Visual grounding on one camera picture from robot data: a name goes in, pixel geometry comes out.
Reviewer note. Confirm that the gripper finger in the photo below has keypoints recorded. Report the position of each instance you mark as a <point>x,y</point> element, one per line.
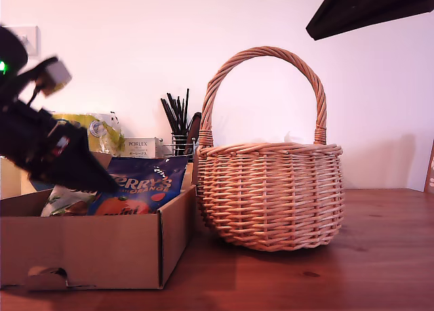
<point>78,155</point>
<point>57,180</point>
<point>373,9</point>

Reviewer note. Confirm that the white Galaxy truffle egg bag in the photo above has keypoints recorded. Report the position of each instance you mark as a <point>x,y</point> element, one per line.
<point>57,202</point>

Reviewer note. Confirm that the blue Terry's orange egg bag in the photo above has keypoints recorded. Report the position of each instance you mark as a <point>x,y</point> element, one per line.
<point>149,185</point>

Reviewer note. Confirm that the white Porlex box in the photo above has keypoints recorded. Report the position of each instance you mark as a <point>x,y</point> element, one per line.
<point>140,146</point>

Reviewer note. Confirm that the brown cardboard box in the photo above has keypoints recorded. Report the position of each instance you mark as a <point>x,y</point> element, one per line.
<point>101,246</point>

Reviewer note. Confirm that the yellow kitchen towel pack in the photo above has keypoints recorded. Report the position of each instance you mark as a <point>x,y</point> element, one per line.
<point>101,135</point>

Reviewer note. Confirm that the thin black stick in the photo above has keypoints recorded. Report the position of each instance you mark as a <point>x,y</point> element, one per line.
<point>173,112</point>
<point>186,111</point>
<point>167,114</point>
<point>180,114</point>

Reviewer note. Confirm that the wooden chair back with dots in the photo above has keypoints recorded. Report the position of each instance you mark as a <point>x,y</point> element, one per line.
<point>430,175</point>

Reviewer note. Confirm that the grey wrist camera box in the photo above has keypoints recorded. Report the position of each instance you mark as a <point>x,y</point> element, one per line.
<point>57,74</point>

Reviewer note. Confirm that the white wall light switch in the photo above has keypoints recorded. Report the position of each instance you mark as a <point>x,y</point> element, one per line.
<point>32,40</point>

